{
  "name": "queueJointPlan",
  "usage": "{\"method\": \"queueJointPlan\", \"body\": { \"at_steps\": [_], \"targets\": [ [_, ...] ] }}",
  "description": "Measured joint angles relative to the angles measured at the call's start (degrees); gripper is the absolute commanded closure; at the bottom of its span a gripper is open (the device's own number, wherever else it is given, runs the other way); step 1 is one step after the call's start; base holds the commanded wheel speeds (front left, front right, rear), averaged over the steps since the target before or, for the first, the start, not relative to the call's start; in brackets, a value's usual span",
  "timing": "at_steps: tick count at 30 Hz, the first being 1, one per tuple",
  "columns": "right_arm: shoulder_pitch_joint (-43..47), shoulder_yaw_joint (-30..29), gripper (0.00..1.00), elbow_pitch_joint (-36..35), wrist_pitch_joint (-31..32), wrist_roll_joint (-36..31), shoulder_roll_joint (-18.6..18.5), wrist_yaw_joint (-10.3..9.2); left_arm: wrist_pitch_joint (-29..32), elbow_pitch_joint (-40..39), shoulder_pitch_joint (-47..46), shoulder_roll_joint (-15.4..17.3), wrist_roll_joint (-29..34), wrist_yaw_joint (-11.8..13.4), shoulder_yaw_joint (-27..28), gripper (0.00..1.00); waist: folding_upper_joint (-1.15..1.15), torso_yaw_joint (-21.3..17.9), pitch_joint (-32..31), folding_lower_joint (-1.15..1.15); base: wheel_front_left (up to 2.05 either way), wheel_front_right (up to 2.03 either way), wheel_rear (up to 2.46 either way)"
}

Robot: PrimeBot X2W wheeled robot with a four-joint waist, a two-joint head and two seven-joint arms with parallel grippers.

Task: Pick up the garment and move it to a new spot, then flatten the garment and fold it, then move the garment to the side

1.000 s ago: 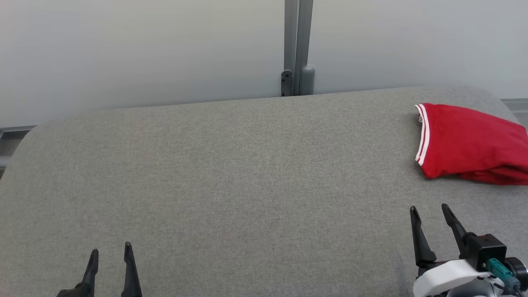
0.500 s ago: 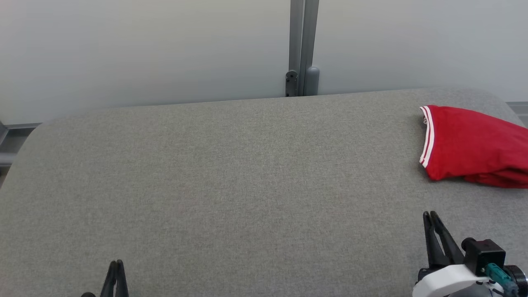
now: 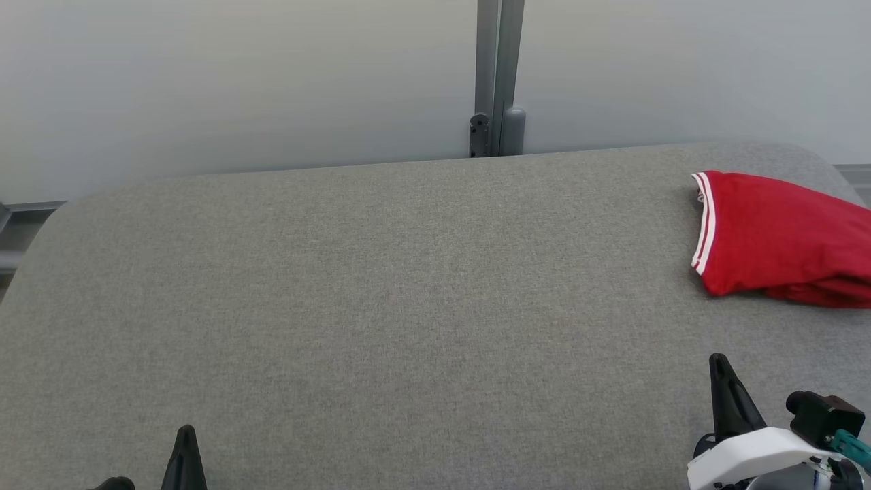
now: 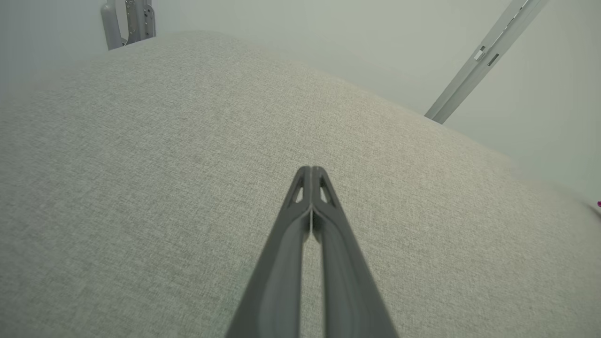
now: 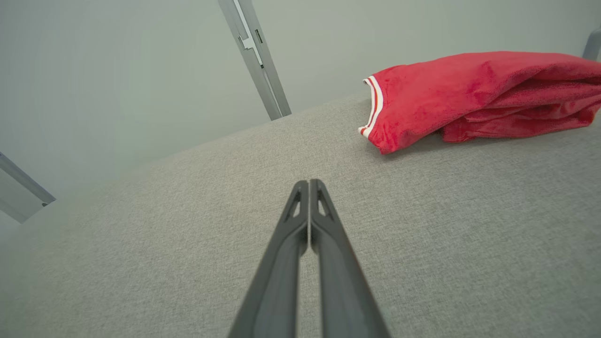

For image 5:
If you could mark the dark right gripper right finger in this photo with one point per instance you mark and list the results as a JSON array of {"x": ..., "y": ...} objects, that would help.
[{"x": 342, "y": 291}]

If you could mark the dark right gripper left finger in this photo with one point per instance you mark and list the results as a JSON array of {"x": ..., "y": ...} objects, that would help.
[{"x": 277, "y": 281}]

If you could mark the red white basketball jersey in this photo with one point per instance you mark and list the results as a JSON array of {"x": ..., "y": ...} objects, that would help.
[{"x": 446, "y": 89}]

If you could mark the red shorts with white stripes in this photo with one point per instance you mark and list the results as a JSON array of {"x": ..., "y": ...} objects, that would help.
[{"x": 516, "y": 129}]

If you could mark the grey fabric sofa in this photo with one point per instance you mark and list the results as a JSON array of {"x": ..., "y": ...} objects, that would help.
[{"x": 141, "y": 258}]

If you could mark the grey metal wall frame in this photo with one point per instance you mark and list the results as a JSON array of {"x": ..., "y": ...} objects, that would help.
[
  {"x": 263, "y": 70},
  {"x": 19, "y": 192}
]

